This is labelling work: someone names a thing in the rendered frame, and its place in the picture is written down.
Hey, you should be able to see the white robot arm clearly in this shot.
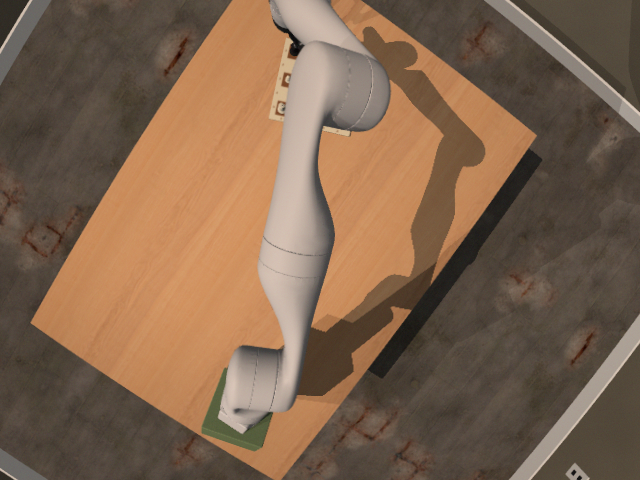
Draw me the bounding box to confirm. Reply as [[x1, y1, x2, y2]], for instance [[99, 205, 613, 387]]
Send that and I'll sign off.
[[218, 0, 391, 434]]

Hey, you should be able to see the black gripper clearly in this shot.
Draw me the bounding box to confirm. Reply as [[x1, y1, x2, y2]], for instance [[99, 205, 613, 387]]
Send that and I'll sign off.
[[272, 17, 304, 51]]

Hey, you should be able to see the wooden chessboard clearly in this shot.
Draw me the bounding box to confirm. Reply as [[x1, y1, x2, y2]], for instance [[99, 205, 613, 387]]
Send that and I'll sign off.
[[269, 38, 350, 137]]

